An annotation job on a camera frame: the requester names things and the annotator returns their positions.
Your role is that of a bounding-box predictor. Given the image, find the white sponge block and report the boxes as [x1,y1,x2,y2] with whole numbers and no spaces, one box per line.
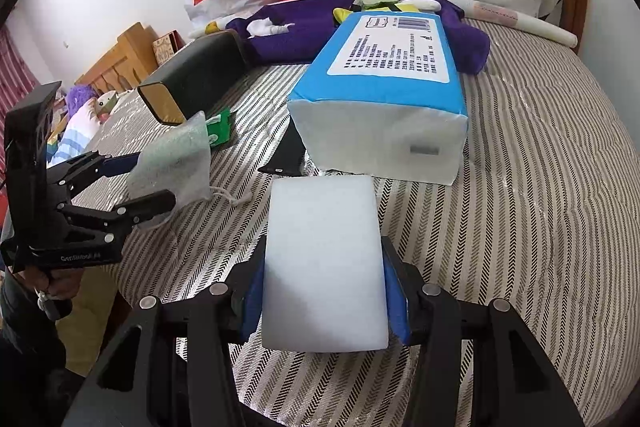
[262,176,388,353]

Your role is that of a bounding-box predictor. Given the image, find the translucent drawstring pouch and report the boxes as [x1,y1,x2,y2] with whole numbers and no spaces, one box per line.
[124,109,252,233]

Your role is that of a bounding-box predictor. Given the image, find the black watch strap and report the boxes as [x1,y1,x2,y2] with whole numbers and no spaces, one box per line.
[257,118,307,178]

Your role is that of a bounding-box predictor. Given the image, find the green sachet packet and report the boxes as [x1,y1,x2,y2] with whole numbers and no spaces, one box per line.
[205,107,232,148]

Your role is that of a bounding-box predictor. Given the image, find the yellow Adidas pouch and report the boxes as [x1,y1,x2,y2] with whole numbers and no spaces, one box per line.
[332,4,420,27]

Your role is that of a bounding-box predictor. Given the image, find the white and green socks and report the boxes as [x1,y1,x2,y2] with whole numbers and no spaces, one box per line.
[396,0,442,13]

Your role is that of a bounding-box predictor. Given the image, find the person's left hand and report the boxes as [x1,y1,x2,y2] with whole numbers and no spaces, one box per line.
[16,267,85,300]

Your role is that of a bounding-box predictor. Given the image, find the panda plush toy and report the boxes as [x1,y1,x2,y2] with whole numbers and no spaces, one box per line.
[96,90,119,115]

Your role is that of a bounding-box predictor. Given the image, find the purple plush toy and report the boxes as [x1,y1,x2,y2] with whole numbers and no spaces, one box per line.
[65,84,99,118]

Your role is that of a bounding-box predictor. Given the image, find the red striped curtain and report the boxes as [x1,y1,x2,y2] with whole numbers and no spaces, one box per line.
[0,24,42,178]

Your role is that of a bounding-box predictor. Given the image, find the wooden headboard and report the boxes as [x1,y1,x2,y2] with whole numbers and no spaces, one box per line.
[75,22,158,95]

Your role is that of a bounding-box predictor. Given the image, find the dark green tea tin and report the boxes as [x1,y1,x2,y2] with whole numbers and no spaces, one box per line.
[137,30,250,126]

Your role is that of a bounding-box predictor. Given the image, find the striped mattress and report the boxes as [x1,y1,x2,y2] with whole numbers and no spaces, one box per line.
[71,18,637,427]

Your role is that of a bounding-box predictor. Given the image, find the blue tissue pack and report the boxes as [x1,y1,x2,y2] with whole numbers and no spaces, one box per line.
[286,10,471,186]

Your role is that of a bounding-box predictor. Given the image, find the purple towel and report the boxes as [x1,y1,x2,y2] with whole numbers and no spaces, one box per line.
[227,0,491,82]

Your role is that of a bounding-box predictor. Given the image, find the rolled patterned paper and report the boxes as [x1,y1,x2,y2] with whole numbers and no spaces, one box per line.
[186,0,580,51]

